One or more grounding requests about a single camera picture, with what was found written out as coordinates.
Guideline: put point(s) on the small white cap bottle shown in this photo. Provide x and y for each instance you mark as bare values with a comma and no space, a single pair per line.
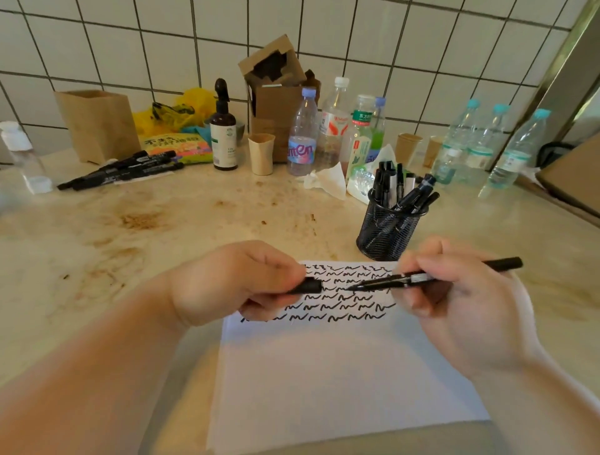
445,168

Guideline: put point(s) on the person's right thumb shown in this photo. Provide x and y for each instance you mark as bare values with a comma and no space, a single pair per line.
419,300

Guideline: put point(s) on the black mesh pen holder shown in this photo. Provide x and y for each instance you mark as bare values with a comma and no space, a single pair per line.
389,234

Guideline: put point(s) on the person's left thumb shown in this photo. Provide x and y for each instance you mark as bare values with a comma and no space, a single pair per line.
281,274

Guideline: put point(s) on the colourful snack packet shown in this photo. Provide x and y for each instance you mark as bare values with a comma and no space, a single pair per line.
176,146

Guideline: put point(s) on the yellow plastic bag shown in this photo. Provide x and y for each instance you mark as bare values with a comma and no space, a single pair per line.
164,115

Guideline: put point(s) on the dark brown spray bottle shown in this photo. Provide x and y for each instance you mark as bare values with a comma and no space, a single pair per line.
223,136

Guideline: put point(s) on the pile of black markers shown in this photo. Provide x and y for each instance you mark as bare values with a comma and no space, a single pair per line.
126,169

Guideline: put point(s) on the white tissue packet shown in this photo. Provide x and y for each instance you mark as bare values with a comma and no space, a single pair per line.
363,180

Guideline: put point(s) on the black pen cap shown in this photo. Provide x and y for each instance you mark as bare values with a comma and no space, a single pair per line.
310,286

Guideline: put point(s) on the brown paper bag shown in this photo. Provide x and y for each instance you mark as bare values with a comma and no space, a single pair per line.
101,126

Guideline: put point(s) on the teal cap water bottle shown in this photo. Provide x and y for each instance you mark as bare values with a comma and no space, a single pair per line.
487,145
461,131
513,157

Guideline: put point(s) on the green label drink bottle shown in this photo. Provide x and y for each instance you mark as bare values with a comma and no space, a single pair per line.
360,140

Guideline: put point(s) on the person's right hand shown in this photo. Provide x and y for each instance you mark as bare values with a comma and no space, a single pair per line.
487,318

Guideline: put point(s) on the black felt-tip pen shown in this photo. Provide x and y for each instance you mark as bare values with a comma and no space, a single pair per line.
379,283

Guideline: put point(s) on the open brown cardboard box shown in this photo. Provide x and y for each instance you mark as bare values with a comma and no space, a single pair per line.
274,103

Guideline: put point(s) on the purple label water bottle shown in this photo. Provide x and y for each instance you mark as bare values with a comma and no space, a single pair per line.
302,140

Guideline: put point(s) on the clear empty plastic bottle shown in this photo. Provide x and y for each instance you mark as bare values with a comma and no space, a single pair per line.
26,159

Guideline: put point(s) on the brown paper cup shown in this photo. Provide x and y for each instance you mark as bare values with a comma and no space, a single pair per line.
432,151
408,147

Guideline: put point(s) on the crumpled white tissue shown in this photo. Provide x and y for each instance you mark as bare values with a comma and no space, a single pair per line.
328,180

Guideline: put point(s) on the flat brown cardboard box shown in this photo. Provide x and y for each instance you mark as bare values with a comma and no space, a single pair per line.
574,178

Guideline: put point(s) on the red label water bottle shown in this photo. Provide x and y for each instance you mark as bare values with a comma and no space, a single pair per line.
332,131

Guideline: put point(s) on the person's left hand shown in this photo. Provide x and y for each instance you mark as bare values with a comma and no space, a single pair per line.
220,286

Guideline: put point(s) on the person's left forearm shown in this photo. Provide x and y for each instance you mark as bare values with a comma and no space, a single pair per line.
84,375

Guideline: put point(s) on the blue cap green bottle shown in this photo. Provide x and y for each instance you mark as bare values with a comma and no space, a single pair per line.
378,126

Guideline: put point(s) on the person's right forearm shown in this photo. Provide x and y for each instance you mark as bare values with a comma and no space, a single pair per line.
543,408

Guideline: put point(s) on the beige paper cup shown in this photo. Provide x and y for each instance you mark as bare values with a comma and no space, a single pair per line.
261,154

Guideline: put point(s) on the bunch of black pens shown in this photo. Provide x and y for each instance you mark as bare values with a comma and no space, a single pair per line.
386,180

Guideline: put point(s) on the white scribbled paper sheet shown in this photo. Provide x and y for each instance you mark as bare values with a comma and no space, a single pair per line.
328,375

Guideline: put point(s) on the metal frame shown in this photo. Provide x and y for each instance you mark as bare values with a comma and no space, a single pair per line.
560,75

